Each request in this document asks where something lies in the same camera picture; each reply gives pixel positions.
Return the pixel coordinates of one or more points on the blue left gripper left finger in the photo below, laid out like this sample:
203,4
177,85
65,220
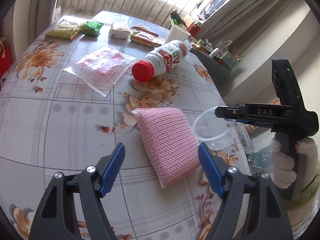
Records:
109,167

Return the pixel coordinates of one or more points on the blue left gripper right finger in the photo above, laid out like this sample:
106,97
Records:
214,174

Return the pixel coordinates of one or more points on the clear plastic round container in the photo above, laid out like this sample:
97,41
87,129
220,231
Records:
217,133

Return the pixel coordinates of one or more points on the pink knitted sponge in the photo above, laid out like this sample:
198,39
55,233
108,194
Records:
169,142

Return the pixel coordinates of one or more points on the white AD milk bottle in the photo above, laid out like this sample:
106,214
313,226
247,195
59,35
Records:
159,61

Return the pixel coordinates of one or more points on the white gloved right hand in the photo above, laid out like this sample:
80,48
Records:
283,173

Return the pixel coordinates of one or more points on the large clear water bottle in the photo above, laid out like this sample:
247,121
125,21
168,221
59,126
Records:
259,157

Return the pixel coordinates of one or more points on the grey side cabinet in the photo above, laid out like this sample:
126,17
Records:
219,74

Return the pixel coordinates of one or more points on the green plastic basket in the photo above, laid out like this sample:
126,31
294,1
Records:
229,60

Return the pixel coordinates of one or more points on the white small bottle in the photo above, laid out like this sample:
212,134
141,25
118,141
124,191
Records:
215,53

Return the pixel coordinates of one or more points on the clear pink printed plastic bag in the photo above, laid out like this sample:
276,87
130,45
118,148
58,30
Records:
101,69

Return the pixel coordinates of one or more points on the grey curtain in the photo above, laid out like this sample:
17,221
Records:
241,22

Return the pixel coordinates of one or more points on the red thermos bottle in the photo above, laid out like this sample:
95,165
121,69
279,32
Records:
194,28

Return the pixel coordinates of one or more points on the orange biscuit packet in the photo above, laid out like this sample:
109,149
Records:
146,39

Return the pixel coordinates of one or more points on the small white gold box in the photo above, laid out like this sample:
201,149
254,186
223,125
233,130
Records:
119,31

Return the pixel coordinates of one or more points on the white paper cup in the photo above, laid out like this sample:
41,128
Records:
177,33

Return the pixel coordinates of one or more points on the crumpled brown wrapper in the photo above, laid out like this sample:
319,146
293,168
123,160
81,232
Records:
144,29

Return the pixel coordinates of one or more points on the yellow green snack packet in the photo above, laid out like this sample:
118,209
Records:
65,29

